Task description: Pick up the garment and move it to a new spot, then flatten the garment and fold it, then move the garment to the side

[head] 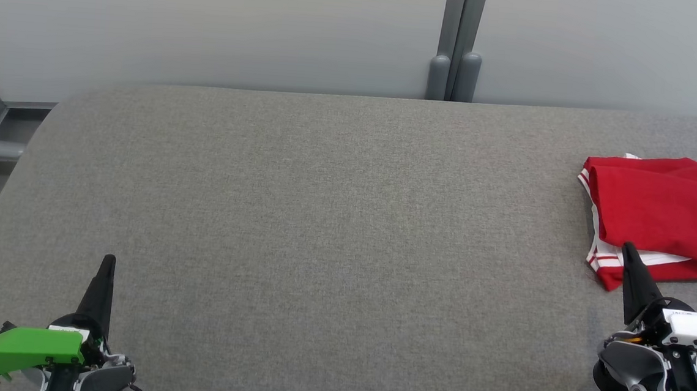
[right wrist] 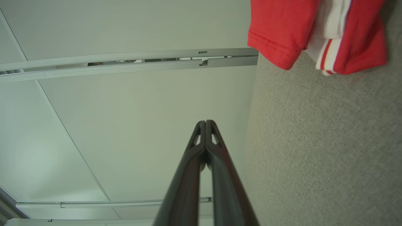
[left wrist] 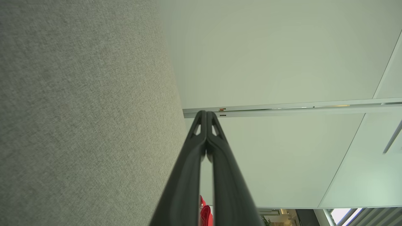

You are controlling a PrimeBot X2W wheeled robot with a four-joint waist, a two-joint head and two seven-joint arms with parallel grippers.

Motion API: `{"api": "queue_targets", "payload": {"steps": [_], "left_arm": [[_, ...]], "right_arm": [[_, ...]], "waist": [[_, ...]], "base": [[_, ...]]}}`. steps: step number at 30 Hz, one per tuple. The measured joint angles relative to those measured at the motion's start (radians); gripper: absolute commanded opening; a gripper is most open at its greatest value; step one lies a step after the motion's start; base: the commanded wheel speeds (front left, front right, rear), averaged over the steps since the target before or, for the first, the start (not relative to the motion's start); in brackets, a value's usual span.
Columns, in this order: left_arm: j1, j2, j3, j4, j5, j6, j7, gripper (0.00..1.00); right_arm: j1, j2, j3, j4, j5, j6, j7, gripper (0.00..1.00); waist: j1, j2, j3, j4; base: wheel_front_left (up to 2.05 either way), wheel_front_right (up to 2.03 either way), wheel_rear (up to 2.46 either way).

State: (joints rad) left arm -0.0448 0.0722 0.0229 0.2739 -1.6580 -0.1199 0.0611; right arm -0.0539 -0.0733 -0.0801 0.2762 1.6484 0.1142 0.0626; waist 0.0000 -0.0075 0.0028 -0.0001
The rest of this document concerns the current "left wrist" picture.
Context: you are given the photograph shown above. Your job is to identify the white window frame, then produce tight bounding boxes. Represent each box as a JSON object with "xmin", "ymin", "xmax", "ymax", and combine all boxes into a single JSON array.
[{"xmin": 314, "ymin": 207, "xmax": 402, "ymax": 226}]

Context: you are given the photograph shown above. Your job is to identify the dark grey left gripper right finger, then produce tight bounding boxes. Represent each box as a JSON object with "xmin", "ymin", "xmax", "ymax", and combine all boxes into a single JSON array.
[{"xmin": 206, "ymin": 111, "xmax": 264, "ymax": 226}]

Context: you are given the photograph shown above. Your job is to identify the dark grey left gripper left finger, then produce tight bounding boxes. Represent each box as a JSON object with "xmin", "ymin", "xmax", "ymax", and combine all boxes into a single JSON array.
[{"xmin": 149, "ymin": 110, "xmax": 208, "ymax": 226}]

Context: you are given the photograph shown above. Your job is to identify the grey double partition post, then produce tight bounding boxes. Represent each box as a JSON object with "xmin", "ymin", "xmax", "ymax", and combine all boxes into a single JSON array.
[{"xmin": 183, "ymin": 97, "xmax": 402, "ymax": 119}]

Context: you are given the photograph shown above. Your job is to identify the red Bulls 23 shorts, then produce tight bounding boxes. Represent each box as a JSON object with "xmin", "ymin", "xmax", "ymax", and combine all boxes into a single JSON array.
[{"xmin": 198, "ymin": 195, "xmax": 214, "ymax": 226}]

